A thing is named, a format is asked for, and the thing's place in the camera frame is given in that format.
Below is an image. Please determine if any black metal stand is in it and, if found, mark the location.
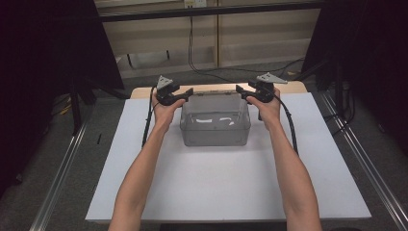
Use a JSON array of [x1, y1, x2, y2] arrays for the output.
[[316, 57, 346, 117], [69, 76, 98, 137]]

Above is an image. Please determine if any white table board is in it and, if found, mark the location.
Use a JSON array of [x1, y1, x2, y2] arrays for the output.
[[85, 92, 372, 223]]

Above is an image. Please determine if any aluminium floor rail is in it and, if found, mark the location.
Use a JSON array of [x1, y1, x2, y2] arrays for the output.
[[319, 90, 408, 231], [29, 119, 90, 231]]

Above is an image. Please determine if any black horizontal bar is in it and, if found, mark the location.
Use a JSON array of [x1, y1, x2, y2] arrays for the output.
[[99, 1, 322, 23]]

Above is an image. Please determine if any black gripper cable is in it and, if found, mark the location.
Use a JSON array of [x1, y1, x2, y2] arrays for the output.
[[272, 93, 299, 157], [141, 86, 158, 149]]

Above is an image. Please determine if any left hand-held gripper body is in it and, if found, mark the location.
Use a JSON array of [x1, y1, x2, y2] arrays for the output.
[[155, 74, 181, 107]]

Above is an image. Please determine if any wooden table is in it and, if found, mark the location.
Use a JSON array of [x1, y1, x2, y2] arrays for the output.
[[130, 80, 309, 100]]

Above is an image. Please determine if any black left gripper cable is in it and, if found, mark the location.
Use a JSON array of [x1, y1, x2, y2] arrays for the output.
[[141, 86, 158, 149]]

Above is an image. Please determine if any black wall cable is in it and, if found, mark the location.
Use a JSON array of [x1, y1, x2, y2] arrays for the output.
[[187, 15, 306, 83]]

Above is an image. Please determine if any white wall socket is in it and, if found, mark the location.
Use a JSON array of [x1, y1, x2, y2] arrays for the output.
[[184, 0, 208, 10]]

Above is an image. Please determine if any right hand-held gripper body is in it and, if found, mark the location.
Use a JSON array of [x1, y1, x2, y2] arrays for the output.
[[247, 71, 289, 104]]

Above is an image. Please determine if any grey translucent storage box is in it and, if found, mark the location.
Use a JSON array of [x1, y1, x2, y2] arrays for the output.
[[179, 97, 252, 148]]

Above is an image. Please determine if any black floor cable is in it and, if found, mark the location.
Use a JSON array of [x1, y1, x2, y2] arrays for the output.
[[322, 81, 355, 137]]

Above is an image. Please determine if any black curtain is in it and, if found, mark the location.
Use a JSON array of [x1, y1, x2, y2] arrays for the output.
[[0, 0, 125, 196], [301, 0, 408, 157]]

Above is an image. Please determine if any person's right hand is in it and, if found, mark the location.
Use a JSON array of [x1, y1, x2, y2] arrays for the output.
[[245, 89, 283, 131]]

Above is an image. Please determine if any person's left hand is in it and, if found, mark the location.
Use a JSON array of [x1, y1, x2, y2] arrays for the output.
[[151, 91, 187, 133]]

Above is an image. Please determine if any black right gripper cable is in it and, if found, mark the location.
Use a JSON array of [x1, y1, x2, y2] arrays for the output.
[[272, 93, 299, 157]]

